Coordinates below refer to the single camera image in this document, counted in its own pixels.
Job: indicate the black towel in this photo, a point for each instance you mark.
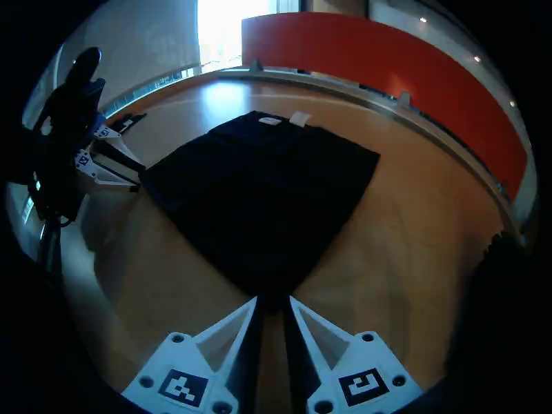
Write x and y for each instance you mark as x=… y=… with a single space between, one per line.
x=258 y=194

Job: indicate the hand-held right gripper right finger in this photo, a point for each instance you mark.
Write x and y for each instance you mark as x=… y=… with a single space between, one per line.
x=366 y=358

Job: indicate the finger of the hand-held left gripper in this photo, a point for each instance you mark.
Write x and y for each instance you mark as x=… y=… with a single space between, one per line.
x=113 y=139
x=100 y=173

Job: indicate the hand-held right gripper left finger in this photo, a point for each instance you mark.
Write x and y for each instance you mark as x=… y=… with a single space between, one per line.
x=185 y=358

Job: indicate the red desk screen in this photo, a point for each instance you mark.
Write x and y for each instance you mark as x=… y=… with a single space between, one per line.
x=388 y=64

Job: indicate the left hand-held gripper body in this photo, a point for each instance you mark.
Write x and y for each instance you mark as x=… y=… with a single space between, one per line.
x=64 y=142

